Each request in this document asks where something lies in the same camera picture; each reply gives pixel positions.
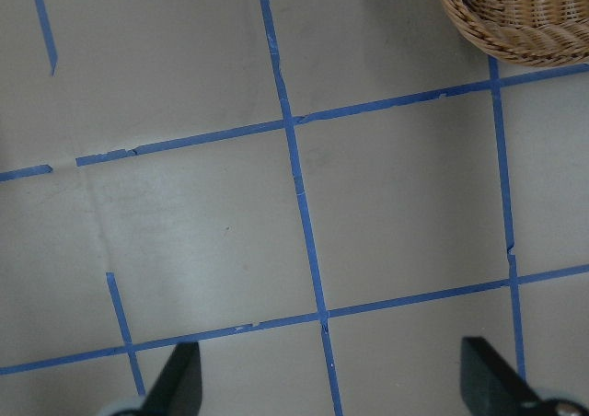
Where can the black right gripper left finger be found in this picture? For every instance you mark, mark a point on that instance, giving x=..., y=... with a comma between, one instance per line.
x=178, y=388

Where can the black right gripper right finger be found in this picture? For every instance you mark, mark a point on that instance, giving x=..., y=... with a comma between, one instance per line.
x=489, y=386

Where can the woven wicker basket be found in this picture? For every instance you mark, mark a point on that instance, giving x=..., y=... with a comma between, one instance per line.
x=536, y=33

